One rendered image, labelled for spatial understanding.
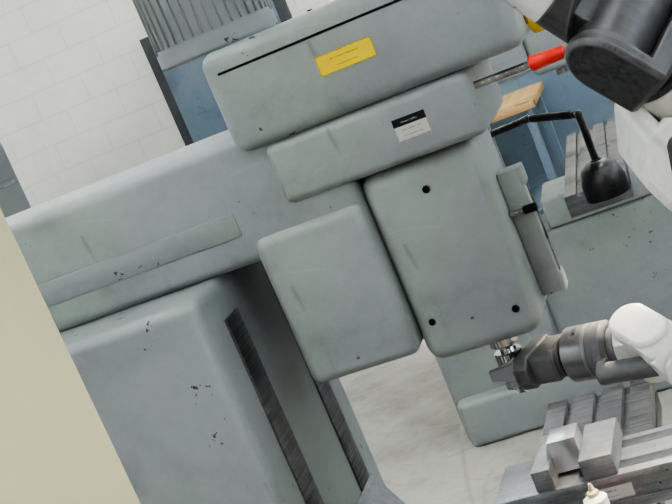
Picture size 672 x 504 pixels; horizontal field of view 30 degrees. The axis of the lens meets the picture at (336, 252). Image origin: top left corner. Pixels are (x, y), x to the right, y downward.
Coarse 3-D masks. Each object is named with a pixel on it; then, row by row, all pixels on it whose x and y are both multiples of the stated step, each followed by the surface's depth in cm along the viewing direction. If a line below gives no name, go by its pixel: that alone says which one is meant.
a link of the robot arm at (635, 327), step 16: (640, 304) 189; (624, 320) 188; (640, 320) 186; (656, 320) 184; (624, 336) 185; (640, 336) 183; (656, 336) 181; (640, 352) 182; (656, 352) 181; (656, 368) 182
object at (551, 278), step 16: (496, 176) 194; (512, 176) 193; (512, 192) 194; (528, 192) 195; (512, 208) 195; (528, 224) 195; (528, 240) 196; (544, 240) 195; (528, 256) 197; (544, 256) 196; (544, 272) 197; (560, 272) 196; (544, 288) 197; (560, 288) 197
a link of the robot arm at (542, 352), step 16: (544, 336) 203; (560, 336) 196; (576, 336) 194; (528, 352) 199; (544, 352) 197; (560, 352) 194; (576, 352) 193; (528, 368) 197; (544, 368) 196; (560, 368) 196; (576, 368) 193; (528, 384) 197
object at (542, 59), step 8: (552, 48) 178; (560, 48) 178; (536, 56) 179; (544, 56) 178; (552, 56) 178; (560, 56) 178; (520, 64) 180; (528, 64) 179; (536, 64) 179; (544, 64) 179; (504, 72) 181; (512, 72) 180; (480, 80) 182; (488, 80) 181; (496, 80) 181
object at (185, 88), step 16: (272, 0) 858; (288, 16) 859; (144, 48) 889; (192, 64) 882; (160, 80) 894; (176, 80) 889; (192, 80) 886; (176, 96) 892; (192, 96) 889; (208, 96) 887; (176, 112) 898; (192, 112) 893; (208, 112) 890; (192, 128) 896; (208, 128) 894; (224, 128) 891
